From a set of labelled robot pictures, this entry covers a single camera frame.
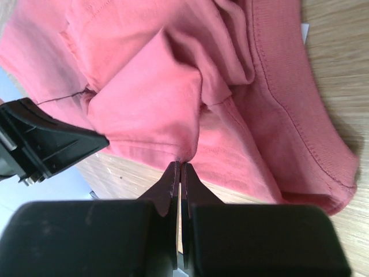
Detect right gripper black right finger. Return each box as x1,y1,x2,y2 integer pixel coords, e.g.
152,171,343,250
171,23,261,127
180,163,352,276

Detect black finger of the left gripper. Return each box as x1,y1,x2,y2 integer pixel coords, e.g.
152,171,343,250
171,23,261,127
1,98,109,186

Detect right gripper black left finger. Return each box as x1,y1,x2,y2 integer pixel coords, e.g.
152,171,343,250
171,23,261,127
1,162,180,276

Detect salmon pink t shirt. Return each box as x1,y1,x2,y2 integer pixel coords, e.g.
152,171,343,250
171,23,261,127
1,1,359,215

